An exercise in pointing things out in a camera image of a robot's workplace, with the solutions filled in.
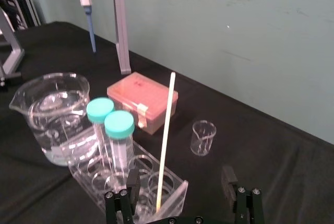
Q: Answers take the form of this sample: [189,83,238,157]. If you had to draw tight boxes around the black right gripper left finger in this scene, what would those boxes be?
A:
[104,168,141,224]

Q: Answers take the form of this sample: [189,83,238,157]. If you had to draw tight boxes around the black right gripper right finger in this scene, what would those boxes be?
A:
[221,166,266,224]

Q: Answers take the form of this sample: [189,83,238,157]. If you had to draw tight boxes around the clear acrylic test tube rack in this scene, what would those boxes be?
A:
[68,140,189,224]

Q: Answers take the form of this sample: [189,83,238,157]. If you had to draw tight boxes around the teal capped clear tube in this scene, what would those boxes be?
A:
[104,110,136,175]
[86,98,115,167]

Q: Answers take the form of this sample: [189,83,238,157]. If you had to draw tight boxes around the small empty glass beaker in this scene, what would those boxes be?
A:
[190,120,217,157]

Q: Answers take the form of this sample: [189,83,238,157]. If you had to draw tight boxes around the large glass beaker with water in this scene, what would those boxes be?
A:
[9,72,101,167]

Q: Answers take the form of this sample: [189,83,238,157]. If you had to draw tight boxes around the black table cloth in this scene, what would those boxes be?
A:
[0,21,334,224]

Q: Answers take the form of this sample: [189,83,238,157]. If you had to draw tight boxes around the pink pipette tip box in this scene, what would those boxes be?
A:
[106,72,179,135]

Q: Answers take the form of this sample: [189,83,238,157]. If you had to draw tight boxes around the white and blue pipette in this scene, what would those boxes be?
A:
[75,0,97,53]

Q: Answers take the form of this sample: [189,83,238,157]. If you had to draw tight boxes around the black cases in background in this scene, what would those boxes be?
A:
[0,0,42,32]

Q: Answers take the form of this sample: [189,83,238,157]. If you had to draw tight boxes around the grey pipette stand post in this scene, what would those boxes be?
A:
[112,0,131,75]

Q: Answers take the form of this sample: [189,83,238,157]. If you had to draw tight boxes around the grey metal stand frame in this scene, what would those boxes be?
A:
[0,7,26,93]

